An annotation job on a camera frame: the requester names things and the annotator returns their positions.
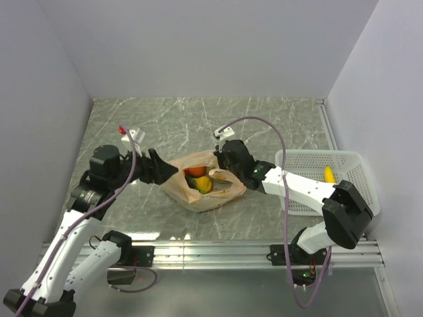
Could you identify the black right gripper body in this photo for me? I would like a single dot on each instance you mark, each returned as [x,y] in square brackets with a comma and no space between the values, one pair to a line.
[226,165]

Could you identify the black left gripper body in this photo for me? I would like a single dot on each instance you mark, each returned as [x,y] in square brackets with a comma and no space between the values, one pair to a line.
[141,170]

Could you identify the orange translucent plastic bag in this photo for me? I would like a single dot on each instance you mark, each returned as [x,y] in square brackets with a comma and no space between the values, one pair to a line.
[226,186]

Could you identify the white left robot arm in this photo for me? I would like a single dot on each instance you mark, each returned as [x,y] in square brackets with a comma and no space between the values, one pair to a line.
[56,284]

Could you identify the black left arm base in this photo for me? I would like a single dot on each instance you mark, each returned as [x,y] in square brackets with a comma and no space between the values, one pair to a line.
[135,271]

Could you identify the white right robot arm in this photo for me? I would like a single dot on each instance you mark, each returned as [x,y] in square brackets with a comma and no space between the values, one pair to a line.
[346,215]

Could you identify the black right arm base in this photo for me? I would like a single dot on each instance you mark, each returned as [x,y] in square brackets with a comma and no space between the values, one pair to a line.
[303,265]

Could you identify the orange fruit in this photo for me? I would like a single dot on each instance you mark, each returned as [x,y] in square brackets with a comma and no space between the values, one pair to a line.
[198,171]

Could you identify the yellow mango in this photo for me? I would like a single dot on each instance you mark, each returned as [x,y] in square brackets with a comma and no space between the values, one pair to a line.
[203,184]

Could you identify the yellow banana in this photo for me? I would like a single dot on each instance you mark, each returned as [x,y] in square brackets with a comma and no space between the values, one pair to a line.
[329,175]

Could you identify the white perforated plastic basket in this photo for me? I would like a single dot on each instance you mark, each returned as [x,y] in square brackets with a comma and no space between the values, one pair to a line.
[333,167]

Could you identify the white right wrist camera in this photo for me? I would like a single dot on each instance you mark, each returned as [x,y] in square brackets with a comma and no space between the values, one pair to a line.
[224,134]

